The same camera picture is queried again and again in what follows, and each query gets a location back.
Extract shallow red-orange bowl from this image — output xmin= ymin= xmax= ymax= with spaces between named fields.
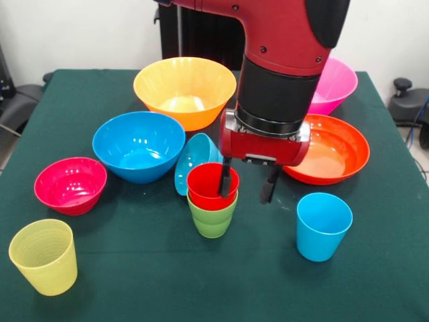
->
xmin=283 ymin=113 xmax=371 ymax=186

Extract dark green table cloth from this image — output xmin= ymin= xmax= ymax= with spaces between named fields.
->
xmin=0 ymin=68 xmax=429 ymax=322

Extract small crimson bowl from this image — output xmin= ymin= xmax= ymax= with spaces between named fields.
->
xmin=34 ymin=156 xmax=108 ymax=217

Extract blue cable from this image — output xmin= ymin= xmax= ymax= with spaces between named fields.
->
xmin=404 ymin=96 xmax=429 ymax=146

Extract yellow cup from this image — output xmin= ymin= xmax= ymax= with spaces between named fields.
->
xmin=8 ymin=218 xmax=79 ymax=297

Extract medium blue bowl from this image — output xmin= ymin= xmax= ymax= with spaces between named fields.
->
xmin=92 ymin=111 xmax=186 ymax=184

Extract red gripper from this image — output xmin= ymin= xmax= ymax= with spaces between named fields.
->
xmin=218 ymin=110 xmax=311 ymax=205

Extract large orange bowl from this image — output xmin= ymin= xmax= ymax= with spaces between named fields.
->
xmin=133 ymin=56 xmax=237 ymax=132

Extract red cup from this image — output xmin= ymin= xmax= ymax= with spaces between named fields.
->
xmin=186 ymin=162 xmax=241 ymax=211

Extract small light blue bowl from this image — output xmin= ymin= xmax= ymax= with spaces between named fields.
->
xmin=174 ymin=132 xmax=225 ymax=197

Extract black chair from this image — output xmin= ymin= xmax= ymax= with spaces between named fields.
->
xmin=387 ymin=77 xmax=429 ymax=150
xmin=0 ymin=43 xmax=54 ymax=135

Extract blue cup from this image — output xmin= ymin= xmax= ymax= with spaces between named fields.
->
xmin=296 ymin=192 xmax=353 ymax=263

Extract large pink bowl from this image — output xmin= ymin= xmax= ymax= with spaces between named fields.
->
xmin=307 ymin=56 xmax=359 ymax=116

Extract green cup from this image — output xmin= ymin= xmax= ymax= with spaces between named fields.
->
xmin=186 ymin=191 xmax=239 ymax=239

